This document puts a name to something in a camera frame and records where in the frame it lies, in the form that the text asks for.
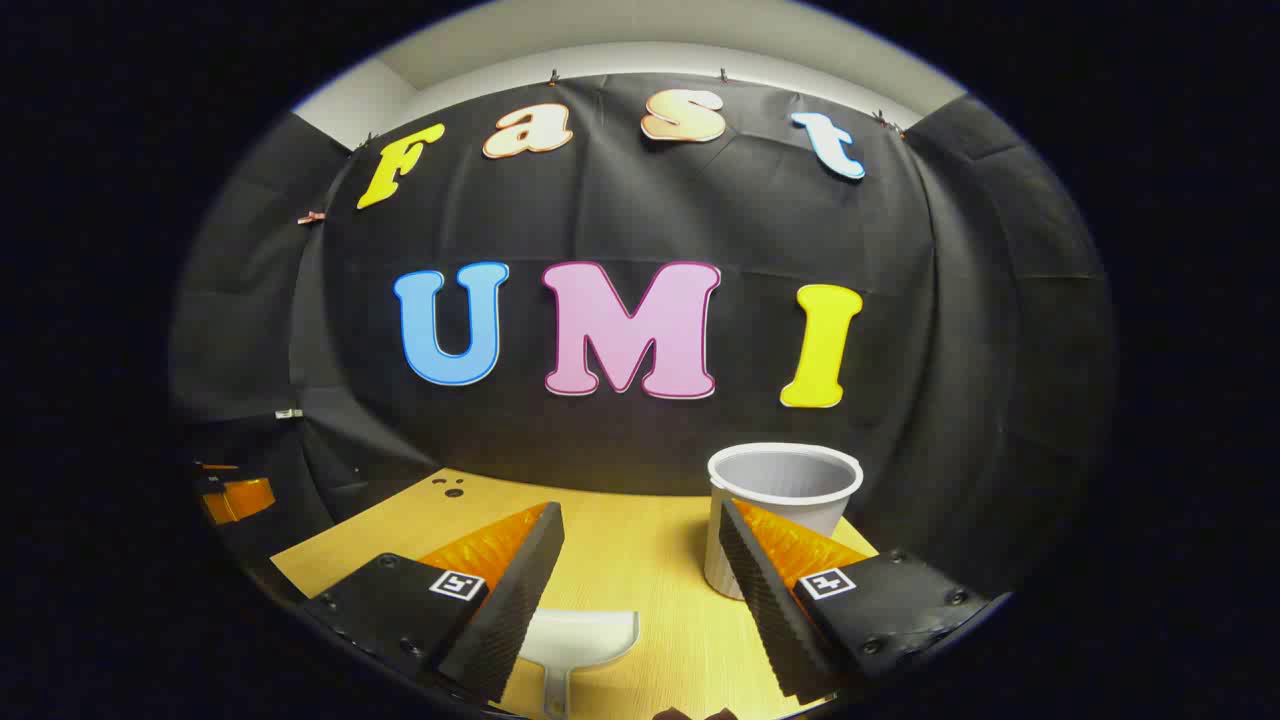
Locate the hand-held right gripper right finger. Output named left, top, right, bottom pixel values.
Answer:
left=718, top=498, right=991, bottom=706

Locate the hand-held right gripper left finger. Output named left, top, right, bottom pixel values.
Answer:
left=300, top=500, right=566, bottom=704

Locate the white ribbed garbage bin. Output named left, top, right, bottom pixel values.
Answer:
left=703, top=442, right=864, bottom=601

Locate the wooden desktop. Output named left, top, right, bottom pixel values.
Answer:
left=270, top=468, right=881, bottom=720

